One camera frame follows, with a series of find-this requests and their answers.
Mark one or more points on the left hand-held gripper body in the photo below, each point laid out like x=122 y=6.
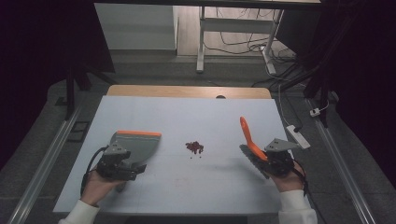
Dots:
x=113 y=158

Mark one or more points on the pile of red crumbs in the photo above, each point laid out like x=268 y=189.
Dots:
x=195 y=147

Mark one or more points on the small white adapter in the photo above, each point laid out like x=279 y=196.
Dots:
x=315 y=112

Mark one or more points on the white power strip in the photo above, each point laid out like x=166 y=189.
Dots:
x=298 y=137

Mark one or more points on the black metal stand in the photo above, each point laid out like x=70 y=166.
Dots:
x=317 y=84

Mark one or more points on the white cabinet panel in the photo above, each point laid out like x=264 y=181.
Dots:
x=134 y=26

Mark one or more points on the white table cover board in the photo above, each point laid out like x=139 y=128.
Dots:
x=193 y=118

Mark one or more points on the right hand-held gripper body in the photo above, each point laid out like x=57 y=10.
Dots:
x=280 y=158

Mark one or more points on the person's right hand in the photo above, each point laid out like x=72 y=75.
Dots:
x=289 y=182

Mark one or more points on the person's left hand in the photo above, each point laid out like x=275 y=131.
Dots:
x=96 y=188

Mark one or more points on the grey dustpan with orange edge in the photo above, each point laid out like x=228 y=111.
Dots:
x=140 y=147

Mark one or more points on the orange brush with grey bristles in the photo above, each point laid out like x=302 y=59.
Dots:
x=250 y=146

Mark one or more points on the wooden table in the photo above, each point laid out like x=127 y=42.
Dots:
x=186 y=91

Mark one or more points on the black tripod stand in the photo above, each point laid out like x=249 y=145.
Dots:
x=71 y=93

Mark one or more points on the white desk frame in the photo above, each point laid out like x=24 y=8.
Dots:
x=236 y=25

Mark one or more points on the aluminium floor rail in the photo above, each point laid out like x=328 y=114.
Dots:
x=342 y=168
x=43 y=168

